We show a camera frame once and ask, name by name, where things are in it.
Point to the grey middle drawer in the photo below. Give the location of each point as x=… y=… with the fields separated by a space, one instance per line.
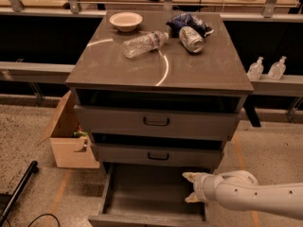
x=155 y=156

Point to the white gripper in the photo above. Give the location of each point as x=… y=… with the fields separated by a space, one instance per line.
x=200 y=186

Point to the right sanitizer pump bottle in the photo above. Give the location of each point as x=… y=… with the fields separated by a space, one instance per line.
x=277 y=69

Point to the black pole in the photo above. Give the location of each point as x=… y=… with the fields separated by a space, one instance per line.
x=8 y=200

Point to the grey bottom drawer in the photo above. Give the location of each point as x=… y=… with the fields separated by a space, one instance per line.
x=148 y=196

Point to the grey drawer cabinet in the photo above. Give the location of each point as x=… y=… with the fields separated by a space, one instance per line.
x=167 y=79

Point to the crushed soda can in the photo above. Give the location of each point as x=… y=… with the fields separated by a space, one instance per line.
x=191 y=39

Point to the cardboard box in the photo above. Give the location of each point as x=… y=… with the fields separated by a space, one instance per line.
x=70 y=150

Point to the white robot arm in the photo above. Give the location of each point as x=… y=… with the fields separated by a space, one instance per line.
x=240 y=191

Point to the left sanitizer pump bottle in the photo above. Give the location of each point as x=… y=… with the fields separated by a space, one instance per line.
x=255 y=69

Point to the grey drawer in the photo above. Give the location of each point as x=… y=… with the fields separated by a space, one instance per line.
x=155 y=156
x=148 y=196
x=151 y=123

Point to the grey top drawer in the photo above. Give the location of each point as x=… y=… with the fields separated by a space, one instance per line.
x=151 y=123

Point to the blue chip bag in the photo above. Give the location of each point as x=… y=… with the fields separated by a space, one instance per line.
x=186 y=19

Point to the sanitizer pump bottle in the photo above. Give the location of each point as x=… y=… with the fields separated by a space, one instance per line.
x=255 y=69
x=277 y=69

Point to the clear plastic water bottle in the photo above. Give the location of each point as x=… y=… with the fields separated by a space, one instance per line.
x=143 y=44

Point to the white bowl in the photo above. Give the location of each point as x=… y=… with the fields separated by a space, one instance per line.
x=126 y=21

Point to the green item in box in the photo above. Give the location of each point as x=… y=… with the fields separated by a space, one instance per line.
x=80 y=133

